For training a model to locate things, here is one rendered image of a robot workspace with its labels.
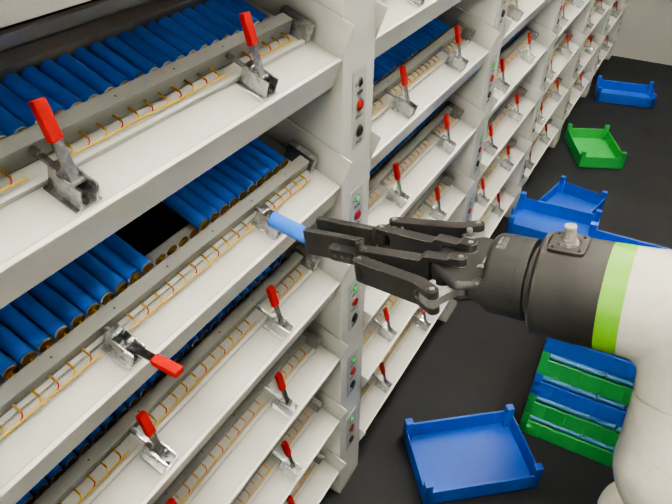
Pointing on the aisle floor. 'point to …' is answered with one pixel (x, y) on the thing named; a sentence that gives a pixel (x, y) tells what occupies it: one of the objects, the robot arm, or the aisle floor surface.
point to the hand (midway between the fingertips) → (340, 240)
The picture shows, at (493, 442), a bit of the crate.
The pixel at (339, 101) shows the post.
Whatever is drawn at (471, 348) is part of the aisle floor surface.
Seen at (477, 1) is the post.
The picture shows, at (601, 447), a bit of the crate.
